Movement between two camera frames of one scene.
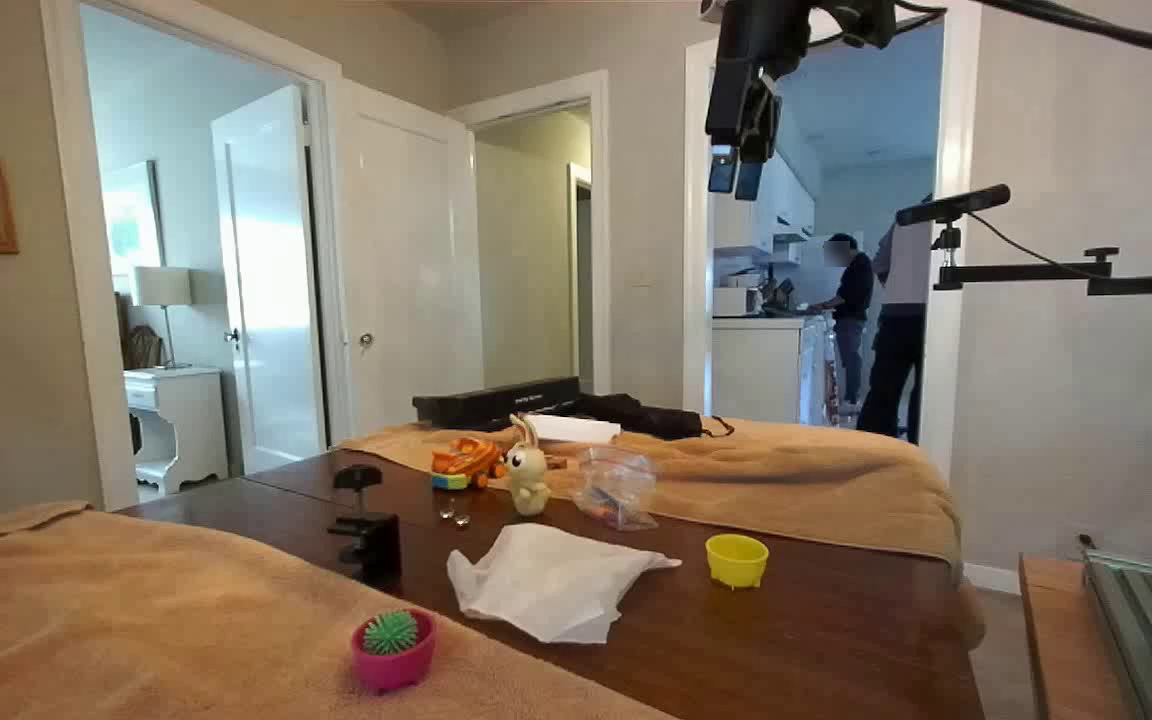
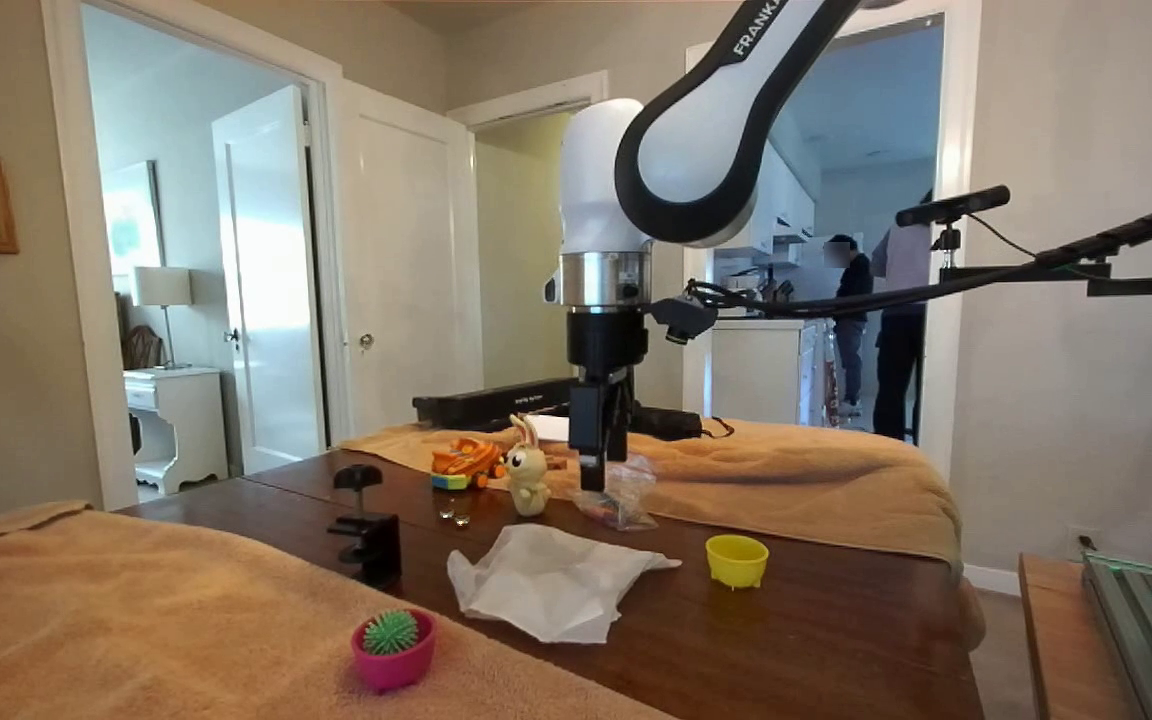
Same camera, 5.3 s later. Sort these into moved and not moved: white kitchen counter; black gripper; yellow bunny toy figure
Moved: black gripper
Not moved: white kitchen counter; yellow bunny toy figure
